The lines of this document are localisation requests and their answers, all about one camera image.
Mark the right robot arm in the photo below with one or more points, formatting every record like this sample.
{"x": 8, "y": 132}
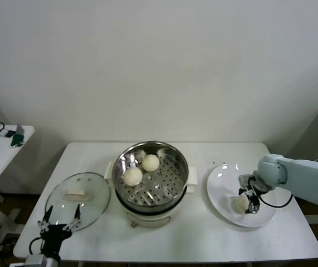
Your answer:
{"x": 309, "y": 178}

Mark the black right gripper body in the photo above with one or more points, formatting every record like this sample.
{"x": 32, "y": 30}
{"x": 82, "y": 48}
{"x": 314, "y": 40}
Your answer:
{"x": 252, "y": 192}

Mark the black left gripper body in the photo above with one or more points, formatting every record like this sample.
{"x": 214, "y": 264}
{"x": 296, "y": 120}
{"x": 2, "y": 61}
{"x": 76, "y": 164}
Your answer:
{"x": 54, "y": 236}

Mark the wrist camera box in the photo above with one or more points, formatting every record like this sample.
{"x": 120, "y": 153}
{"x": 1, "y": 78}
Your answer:
{"x": 245, "y": 179}
{"x": 36, "y": 261}

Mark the white electric cooker base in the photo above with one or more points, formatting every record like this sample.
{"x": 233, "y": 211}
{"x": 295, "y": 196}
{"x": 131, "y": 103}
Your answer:
{"x": 147, "y": 219}

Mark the green flat item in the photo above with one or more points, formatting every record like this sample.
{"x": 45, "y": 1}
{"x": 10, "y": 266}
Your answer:
{"x": 18, "y": 140}

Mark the white round plate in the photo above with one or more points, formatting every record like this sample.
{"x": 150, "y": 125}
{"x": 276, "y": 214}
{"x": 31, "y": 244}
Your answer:
{"x": 220, "y": 192}

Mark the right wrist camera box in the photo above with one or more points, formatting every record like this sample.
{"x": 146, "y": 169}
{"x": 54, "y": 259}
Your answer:
{"x": 245, "y": 179}

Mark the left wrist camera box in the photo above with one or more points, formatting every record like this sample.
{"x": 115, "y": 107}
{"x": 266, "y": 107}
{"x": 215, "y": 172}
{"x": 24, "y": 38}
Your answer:
{"x": 36, "y": 261}

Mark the white steamed baozi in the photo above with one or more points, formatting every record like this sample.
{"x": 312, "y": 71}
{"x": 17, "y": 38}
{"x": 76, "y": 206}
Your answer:
{"x": 239, "y": 205}
{"x": 132, "y": 177}
{"x": 150, "y": 163}

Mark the grey card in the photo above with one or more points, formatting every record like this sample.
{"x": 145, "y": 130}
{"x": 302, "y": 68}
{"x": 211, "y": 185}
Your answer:
{"x": 20, "y": 129}

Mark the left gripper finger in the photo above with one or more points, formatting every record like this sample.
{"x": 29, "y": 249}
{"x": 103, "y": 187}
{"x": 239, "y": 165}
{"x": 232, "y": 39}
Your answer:
{"x": 77, "y": 214}
{"x": 48, "y": 215}

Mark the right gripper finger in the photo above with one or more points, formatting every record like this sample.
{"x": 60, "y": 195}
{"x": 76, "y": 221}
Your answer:
{"x": 254, "y": 208}
{"x": 242, "y": 192}

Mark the perforated steel steamer basket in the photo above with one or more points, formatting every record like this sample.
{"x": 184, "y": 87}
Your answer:
{"x": 164, "y": 183}

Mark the round glass pot lid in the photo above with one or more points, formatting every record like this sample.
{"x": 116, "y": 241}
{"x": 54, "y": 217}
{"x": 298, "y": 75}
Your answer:
{"x": 78, "y": 200}

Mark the small black phone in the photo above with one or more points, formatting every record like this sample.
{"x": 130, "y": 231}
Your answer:
{"x": 9, "y": 133}

